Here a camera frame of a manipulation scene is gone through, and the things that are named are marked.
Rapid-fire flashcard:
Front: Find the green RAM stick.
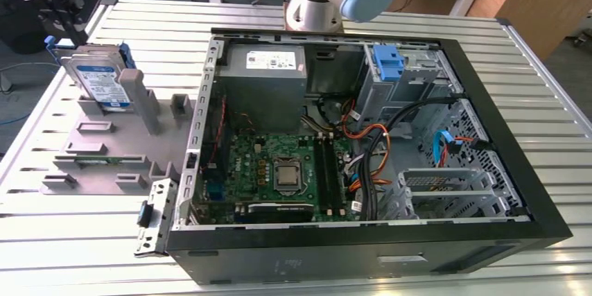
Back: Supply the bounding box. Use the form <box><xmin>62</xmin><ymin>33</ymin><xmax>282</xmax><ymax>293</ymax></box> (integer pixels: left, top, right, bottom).
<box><xmin>54</xmin><ymin>155</ymin><xmax>144</xmax><ymax>167</ymax></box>

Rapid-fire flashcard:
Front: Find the black bin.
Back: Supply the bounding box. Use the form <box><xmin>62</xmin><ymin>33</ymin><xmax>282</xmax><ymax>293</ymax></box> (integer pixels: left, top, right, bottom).
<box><xmin>0</xmin><ymin>0</ymin><xmax>49</xmax><ymax>55</ymax></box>

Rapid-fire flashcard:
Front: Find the blue VGA connector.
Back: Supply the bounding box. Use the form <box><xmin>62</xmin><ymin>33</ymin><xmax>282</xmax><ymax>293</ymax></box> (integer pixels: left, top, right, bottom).
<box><xmin>136</xmin><ymin>202</ymin><xmax>153</xmax><ymax>227</ymax></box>

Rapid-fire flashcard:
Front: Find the silver CPU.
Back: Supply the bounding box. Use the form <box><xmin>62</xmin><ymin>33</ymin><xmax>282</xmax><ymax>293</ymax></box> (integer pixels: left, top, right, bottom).
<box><xmin>276</xmin><ymin>166</ymin><xmax>301</xmax><ymax>186</ymax></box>

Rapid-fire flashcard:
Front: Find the black PC case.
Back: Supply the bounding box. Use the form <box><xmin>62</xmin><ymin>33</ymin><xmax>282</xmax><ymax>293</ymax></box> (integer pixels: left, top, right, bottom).
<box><xmin>132</xmin><ymin>27</ymin><xmax>573</xmax><ymax>285</ymax></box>

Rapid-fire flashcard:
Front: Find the red data wire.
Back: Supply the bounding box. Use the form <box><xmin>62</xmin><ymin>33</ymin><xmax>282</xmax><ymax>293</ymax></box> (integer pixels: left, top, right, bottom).
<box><xmin>441</xmin><ymin>136</ymin><xmax>490</xmax><ymax>164</ymax></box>

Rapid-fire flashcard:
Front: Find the black graphics card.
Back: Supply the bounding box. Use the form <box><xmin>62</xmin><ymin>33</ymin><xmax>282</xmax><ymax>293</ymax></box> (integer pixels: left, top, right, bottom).
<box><xmin>233</xmin><ymin>202</ymin><xmax>316</xmax><ymax>224</ymax></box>

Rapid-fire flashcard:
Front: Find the CPU socket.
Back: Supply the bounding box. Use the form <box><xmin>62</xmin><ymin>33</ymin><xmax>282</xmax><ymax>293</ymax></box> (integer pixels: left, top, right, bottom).
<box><xmin>269</xmin><ymin>156</ymin><xmax>309</xmax><ymax>197</ymax></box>

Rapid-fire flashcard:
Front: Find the blue plastic drive latch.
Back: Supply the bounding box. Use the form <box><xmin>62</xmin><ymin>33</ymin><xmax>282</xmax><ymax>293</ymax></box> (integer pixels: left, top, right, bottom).
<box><xmin>373</xmin><ymin>45</ymin><xmax>404</xmax><ymax>82</ymax></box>

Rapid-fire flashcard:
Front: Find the black RAM slot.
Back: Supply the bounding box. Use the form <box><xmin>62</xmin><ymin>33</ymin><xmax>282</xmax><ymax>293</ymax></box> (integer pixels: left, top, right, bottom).
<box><xmin>312</xmin><ymin>132</ymin><xmax>334</xmax><ymax>216</ymax></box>
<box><xmin>325</xmin><ymin>132</ymin><xmax>348</xmax><ymax>216</ymax></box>

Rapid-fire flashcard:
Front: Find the grey metal drive cage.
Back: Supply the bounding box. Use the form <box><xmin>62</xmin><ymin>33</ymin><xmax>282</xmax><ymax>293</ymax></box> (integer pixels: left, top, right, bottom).
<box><xmin>357</xmin><ymin>44</ymin><xmax>464</xmax><ymax>123</ymax></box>

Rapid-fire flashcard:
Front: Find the thin red fan wire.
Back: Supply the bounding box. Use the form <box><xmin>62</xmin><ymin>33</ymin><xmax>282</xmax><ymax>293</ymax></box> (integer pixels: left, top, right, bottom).
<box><xmin>197</xmin><ymin>94</ymin><xmax>228</xmax><ymax>172</ymax></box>

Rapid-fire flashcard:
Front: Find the grey power supply unit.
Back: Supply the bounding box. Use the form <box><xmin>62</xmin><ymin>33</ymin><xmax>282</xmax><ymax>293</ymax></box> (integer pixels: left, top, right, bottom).
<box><xmin>216</xmin><ymin>44</ymin><xmax>309</xmax><ymax>134</ymax></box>

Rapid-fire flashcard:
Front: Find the thick black internal cable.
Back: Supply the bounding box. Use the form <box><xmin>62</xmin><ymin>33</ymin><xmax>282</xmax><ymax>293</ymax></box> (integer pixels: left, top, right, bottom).
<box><xmin>362</xmin><ymin>96</ymin><xmax>464</xmax><ymax>221</ymax></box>

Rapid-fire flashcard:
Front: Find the metal disk bay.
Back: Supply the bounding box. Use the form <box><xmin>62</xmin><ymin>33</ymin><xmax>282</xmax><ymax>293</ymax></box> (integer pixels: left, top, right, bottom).
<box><xmin>378</xmin><ymin>167</ymin><xmax>524</xmax><ymax>220</ymax></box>

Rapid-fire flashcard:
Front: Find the orange power wire bundle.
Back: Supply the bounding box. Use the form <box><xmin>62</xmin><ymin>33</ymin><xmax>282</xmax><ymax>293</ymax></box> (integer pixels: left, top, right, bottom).
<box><xmin>341</xmin><ymin>98</ymin><xmax>394</xmax><ymax>193</ymax></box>

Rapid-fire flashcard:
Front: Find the wooden cabinet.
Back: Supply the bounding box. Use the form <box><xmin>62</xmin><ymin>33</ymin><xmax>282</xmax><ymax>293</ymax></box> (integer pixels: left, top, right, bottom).
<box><xmin>497</xmin><ymin>0</ymin><xmax>592</xmax><ymax>61</ymax></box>

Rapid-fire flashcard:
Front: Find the grey parts rack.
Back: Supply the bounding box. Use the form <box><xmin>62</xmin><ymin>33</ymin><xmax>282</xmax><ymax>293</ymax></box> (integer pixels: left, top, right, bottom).
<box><xmin>38</xmin><ymin>69</ymin><xmax>197</xmax><ymax>196</ymax></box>

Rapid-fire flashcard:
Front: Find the blue data wire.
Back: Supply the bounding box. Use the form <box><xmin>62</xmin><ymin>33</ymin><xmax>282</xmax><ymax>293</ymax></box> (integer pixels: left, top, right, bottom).
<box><xmin>433</xmin><ymin>129</ymin><xmax>452</xmax><ymax>167</ymax></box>

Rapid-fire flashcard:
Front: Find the hard disk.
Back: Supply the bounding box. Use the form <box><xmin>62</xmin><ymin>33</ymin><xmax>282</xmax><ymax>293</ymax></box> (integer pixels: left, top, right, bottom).
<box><xmin>44</xmin><ymin>35</ymin><xmax>136</xmax><ymax>114</ymax></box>

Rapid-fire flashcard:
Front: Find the green motherboard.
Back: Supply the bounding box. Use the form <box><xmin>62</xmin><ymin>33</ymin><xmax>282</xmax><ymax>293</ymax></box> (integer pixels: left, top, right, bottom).
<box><xmin>193</xmin><ymin>131</ymin><xmax>366</xmax><ymax>224</ymax></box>

